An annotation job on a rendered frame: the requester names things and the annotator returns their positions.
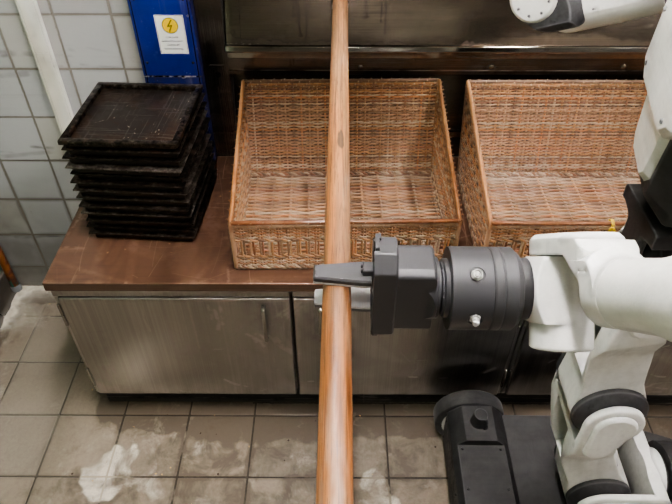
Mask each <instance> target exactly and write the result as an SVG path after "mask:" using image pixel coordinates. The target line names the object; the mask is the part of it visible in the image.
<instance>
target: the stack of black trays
mask: <svg viewBox="0 0 672 504"><path fill-rule="evenodd" d="M203 89H204V87H203V84H166V83H127V82H98V83H97V84H96V86H95V87H94V89H93V90H92V91H91V93H90V94H89V96H88V97H87V99H86V100H85V102H84V103H83V104H82V106H81V107H80V109H79V110H78V112H77V113H76V115H75V116H74V118H73V119H72V120H71V122H70V123H69V125H68V126H67V128H66V129H65V131H64V132H63V133H62V135H61V136H60V138H59V139H58V141H57V142H58V145H64V146H63V147H62V149H61V150H65V151H66V152H65V154H64V155H63V157H62V159H69V160H70V161H69V162H68V164H67V165H66V166H65V168H66V169H73V170H72V171H71V173H70V174H73V175H74V177H73V178H72V180H71V181H70V183H76V185H75V187H74V189H73V191H80V192H79V193H78V195H77V196H76V198H83V199H82V201H81V202H80V204H79V207H84V208H83V210H82V211H81V214H88V217H87V219H86V221H89V222H88V224H87V227H91V229H90V231H89V234H95V235H96V237H113V238H135V239H157V240H179V241H193V239H194V238H195V236H196V233H197V230H198V228H199V225H200V222H201V219H202V216H203V214H204V211H205V208H206V205H207V202H208V199H209V197H210V194H211V191H212V188H213V185H214V183H215V180H216V177H217V173H216V172H217V170H218V168H214V167H215V164H216V161H212V159H213V157H214V153H212V151H213V148H214V147H212V144H213V142H214V141H209V139H210V137H211V134H210V133H207V131H208V128H209V125H208V124H209V121H210V119H211V117H206V114H207V112H208V110H204V109H205V107H206V105H207V101H203V98H204V96H205V93H202V91H203Z"/></svg>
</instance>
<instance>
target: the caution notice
mask: <svg viewBox="0 0 672 504"><path fill-rule="evenodd" d="M153 16H154V21H155V26H156V31H157V36H158V41H159V46H160V51H161V54H189V50H188V44H187V38H186V32H185V26H184V20H183V15H153Z"/></svg>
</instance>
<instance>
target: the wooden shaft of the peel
mask: <svg viewBox="0 0 672 504"><path fill-rule="evenodd" d="M349 262H351V236H350V149H349V63H348V0H333V3H332V33H331V62H330V91H329V120H328V149H327V179H326V208H325V237H324V264H336V263H349ZM315 504H354V496H353V409H352V323H351V287H346V286H336V285H326V284H323V295H322V325H321V354H320V383H319V412H318V441H317V471H316V500H315Z"/></svg>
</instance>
